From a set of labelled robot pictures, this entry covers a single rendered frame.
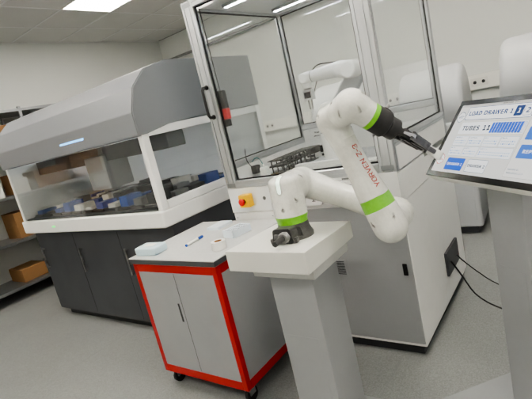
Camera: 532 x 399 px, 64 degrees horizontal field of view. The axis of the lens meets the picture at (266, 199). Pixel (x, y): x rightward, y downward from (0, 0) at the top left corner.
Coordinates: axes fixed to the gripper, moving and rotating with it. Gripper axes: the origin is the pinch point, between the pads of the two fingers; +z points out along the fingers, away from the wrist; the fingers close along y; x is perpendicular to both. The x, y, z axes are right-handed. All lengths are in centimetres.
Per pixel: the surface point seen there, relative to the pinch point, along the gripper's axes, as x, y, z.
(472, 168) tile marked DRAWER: 0.8, -10.0, 9.5
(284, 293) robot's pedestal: 71, 21, -17
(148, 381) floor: 168, 104, -34
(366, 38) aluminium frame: -38, 42, -27
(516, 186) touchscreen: 4.6, -31.0, 9.5
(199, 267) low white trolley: 83, 56, -45
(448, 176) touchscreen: 4.7, -0.2, 9.6
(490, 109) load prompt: -20.9, -4.5, 9.5
